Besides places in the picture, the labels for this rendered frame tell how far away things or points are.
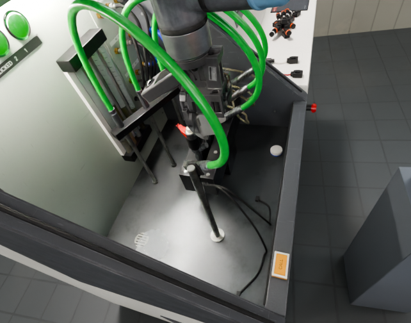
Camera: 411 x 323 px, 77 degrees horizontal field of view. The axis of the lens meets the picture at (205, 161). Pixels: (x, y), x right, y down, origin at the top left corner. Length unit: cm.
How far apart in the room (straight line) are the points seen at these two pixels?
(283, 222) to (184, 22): 46
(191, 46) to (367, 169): 171
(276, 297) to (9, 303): 184
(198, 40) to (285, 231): 44
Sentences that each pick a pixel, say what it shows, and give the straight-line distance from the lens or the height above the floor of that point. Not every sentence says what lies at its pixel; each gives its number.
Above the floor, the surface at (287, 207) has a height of 95.
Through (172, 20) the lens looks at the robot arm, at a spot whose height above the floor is 139.
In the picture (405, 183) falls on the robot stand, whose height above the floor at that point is 80.
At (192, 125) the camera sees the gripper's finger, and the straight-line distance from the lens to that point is 51.
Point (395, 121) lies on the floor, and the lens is 235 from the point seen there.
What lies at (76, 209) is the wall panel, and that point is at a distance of 77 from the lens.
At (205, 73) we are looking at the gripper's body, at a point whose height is 129.
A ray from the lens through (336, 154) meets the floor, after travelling 203.
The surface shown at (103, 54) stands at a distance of 78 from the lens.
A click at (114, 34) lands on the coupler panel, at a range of 86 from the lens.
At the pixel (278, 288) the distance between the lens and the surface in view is 60.
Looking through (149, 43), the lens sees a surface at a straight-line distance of 36.
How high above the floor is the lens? 153
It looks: 50 degrees down
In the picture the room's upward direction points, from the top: 17 degrees counter-clockwise
